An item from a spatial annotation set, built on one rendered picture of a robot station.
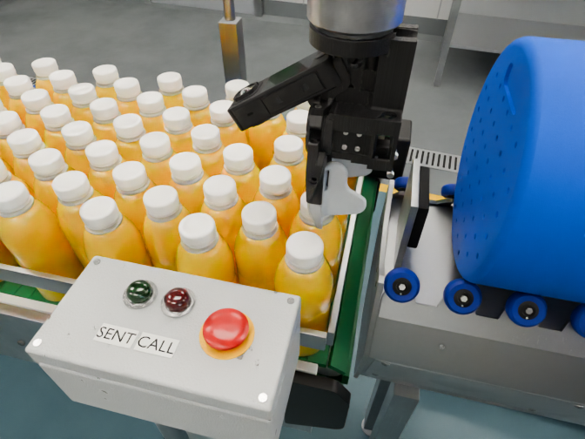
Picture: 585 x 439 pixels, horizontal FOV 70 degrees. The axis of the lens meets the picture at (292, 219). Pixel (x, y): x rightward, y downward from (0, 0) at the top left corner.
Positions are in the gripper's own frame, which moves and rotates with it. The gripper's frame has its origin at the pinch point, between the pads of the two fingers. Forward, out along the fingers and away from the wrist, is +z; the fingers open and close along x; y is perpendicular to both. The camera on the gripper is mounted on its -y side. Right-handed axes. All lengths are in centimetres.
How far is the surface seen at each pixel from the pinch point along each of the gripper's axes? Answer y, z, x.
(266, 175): -6.9, -0.6, 2.9
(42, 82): -53, 2, 22
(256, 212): -6.2, -0.6, -3.5
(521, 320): 26.0, 12.0, -1.9
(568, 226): 23.2, -5.8, -3.9
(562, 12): 125, 77, 334
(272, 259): -4.0, 4.1, -5.8
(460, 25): 49, 78, 290
